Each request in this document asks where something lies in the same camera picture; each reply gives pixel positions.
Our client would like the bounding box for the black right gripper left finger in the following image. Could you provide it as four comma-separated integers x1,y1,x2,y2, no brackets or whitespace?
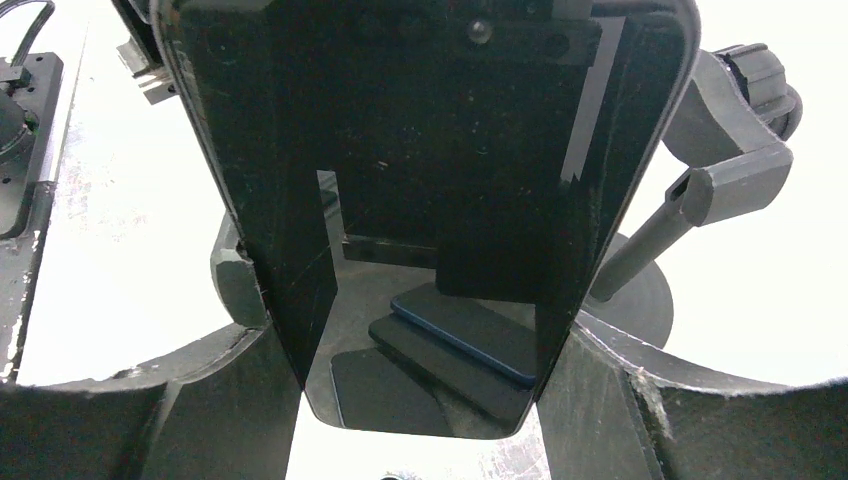
1,324,301,479

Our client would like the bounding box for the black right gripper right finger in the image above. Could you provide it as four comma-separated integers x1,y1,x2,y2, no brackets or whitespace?
536,314,847,479

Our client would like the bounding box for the black phone light blue edge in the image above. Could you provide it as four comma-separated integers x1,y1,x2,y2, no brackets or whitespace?
149,1,700,438

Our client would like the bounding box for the black front phone stand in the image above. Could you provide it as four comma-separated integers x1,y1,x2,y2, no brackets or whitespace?
197,35,800,376

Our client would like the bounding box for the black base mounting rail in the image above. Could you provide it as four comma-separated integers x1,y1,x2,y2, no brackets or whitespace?
0,0,65,386

